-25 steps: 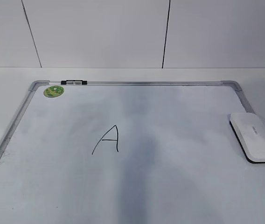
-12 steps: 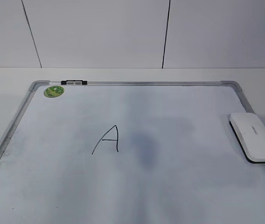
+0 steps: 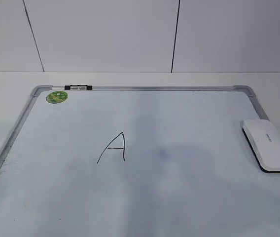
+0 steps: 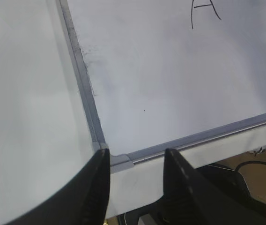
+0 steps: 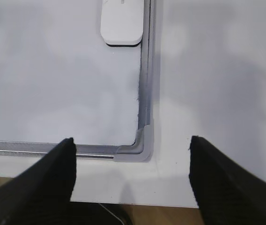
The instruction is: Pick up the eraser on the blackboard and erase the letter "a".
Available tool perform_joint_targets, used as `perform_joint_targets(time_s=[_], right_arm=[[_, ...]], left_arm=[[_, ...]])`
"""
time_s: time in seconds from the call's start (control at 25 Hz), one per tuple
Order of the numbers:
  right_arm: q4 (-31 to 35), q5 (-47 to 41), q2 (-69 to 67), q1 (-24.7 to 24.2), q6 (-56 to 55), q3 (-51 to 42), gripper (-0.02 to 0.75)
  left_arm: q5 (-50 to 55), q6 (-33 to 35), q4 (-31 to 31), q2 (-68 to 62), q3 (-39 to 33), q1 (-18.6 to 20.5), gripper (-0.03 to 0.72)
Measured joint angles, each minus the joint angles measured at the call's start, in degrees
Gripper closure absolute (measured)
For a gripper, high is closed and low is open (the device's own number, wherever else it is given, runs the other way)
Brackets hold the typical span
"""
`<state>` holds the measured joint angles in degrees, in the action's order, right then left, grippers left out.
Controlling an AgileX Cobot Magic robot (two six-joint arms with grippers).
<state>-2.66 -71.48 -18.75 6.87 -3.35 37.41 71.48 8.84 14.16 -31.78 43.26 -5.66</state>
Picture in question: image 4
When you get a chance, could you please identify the black cable on floor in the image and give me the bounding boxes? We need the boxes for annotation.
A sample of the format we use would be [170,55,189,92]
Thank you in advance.
[235,160,266,173]

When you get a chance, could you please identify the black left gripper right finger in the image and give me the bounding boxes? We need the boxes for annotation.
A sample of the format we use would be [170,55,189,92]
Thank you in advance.
[163,149,266,225]

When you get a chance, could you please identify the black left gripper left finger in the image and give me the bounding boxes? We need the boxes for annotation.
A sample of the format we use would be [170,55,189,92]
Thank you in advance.
[9,149,111,225]

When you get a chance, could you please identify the white board with aluminium frame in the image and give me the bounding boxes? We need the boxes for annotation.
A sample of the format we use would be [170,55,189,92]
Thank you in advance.
[58,0,266,170]

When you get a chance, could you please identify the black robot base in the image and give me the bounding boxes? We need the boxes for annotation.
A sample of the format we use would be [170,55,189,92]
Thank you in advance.
[117,164,266,225]

